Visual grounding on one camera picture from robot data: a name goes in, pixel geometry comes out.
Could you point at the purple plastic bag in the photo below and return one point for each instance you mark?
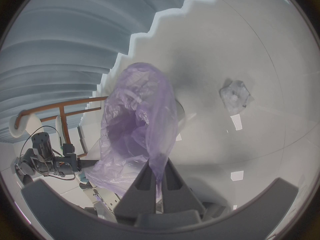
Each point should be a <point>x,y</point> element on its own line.
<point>140,109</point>

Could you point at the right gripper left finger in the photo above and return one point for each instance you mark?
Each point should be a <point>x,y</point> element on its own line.
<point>140,196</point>

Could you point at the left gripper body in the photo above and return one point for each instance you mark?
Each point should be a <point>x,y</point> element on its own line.
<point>70,165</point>

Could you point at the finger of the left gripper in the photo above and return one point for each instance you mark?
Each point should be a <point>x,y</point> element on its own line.
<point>88,164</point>

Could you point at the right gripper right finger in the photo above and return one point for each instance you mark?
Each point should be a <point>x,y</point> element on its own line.
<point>180,196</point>

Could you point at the white trash bin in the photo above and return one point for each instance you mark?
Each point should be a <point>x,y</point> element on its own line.
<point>180,114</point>

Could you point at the white cushioned wooden chair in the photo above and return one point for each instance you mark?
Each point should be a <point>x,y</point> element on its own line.
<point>23,125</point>

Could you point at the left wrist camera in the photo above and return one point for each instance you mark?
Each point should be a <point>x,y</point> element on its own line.
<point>68,149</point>

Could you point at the crumpled clear wrapper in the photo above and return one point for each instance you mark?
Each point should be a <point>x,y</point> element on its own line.
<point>235,97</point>

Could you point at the pale blue curtain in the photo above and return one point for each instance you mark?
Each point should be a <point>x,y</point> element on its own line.
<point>62,46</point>

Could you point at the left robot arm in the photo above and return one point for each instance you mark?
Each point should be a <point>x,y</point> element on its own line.
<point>41,144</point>

